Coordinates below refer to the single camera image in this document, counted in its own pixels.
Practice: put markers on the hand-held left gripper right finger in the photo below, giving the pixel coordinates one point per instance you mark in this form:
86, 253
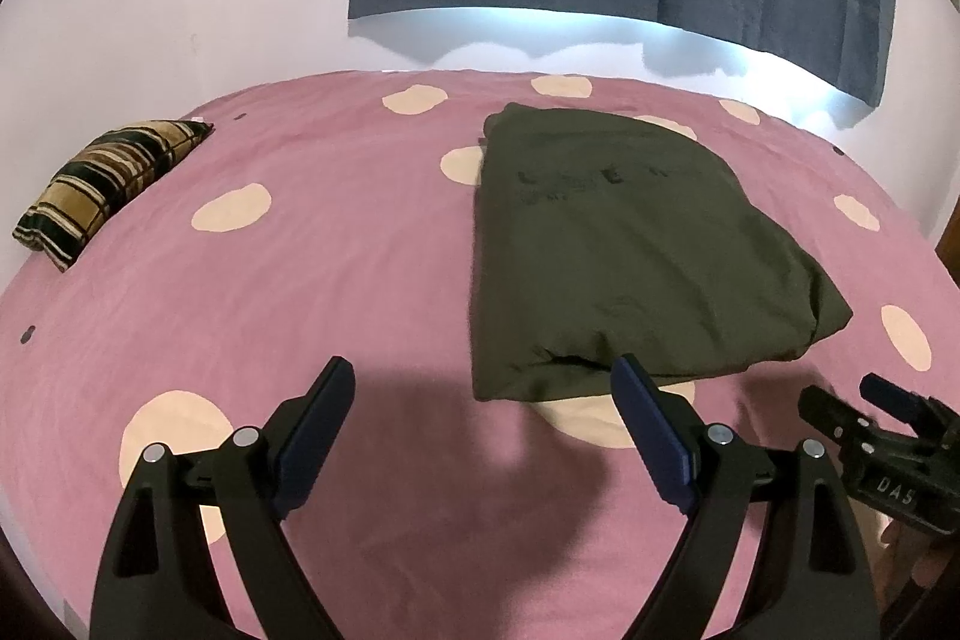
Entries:
652, 437

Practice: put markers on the olive green jacket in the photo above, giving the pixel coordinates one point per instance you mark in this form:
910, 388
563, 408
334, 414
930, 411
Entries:
615, 235

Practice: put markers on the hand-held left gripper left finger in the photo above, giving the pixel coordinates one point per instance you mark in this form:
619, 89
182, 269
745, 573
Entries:
315, 437

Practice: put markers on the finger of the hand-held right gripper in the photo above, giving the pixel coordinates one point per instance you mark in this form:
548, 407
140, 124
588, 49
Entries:
832, 415
892, 396

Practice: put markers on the pink polka-dot bedsheet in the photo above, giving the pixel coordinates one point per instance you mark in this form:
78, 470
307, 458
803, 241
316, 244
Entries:
300, 272

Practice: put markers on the person's right hand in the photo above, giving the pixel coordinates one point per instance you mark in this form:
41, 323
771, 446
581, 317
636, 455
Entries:
915, 561

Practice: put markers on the wooden door frame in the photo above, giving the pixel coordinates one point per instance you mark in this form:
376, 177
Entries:
951, 250

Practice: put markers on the striped brown pillow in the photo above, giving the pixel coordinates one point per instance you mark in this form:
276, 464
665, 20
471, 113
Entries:
105, 183

